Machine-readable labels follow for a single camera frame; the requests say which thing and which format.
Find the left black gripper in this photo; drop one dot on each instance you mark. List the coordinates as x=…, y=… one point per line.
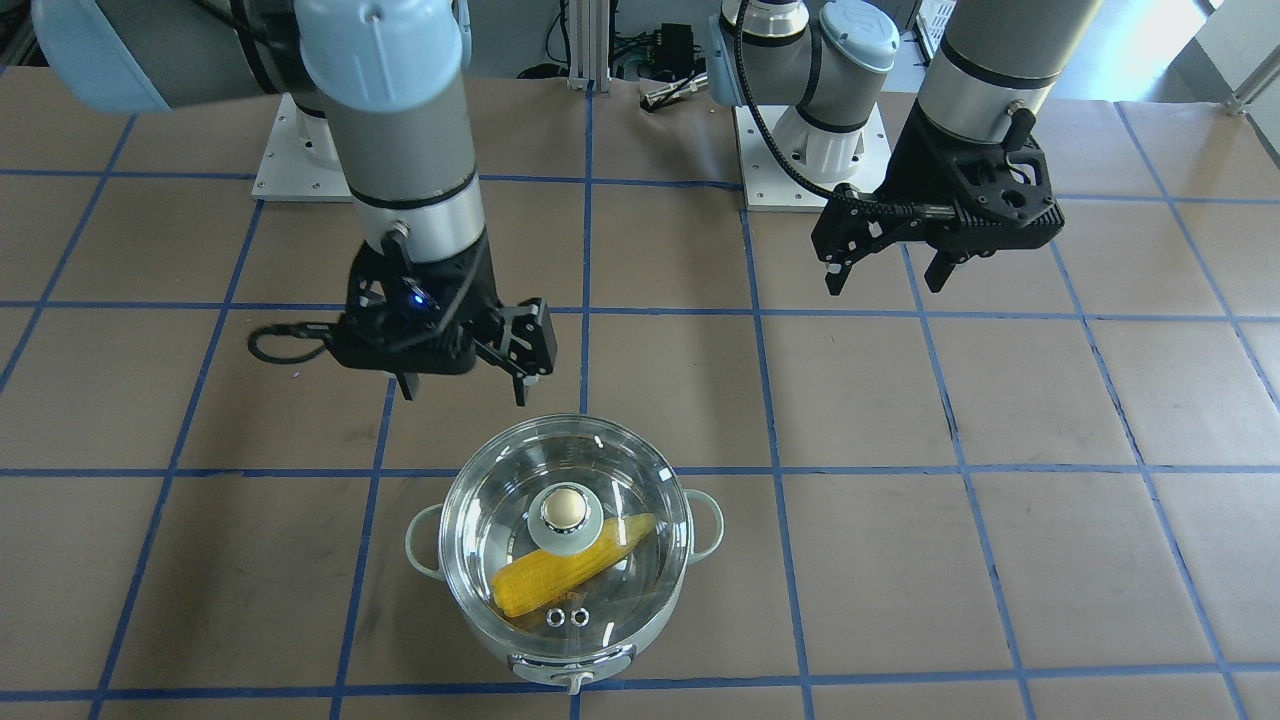
x=921, y=172

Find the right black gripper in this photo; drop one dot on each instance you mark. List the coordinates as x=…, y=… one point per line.
x=473, y=296

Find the glass pot lid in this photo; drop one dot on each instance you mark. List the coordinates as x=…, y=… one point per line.
x=565, y=540

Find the yellow corn cob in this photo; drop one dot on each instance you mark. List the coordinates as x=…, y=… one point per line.
x=539, y=577

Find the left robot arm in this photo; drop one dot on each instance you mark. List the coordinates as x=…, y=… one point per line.
x=996, y=64

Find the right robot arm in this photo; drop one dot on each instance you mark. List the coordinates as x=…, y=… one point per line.
x=386, y=77

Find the pale green steel pot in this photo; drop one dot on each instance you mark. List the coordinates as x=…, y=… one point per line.
x=565, y=580

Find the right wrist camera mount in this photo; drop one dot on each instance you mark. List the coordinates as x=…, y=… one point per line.
x=358, y=340

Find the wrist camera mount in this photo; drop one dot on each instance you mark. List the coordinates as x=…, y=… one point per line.
x=358, y=340
x=1004, y=200

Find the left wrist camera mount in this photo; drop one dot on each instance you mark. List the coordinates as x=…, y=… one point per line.
x=1004, y=200

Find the aluminium frame post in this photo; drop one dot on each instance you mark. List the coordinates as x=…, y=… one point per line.
x=589, y=44

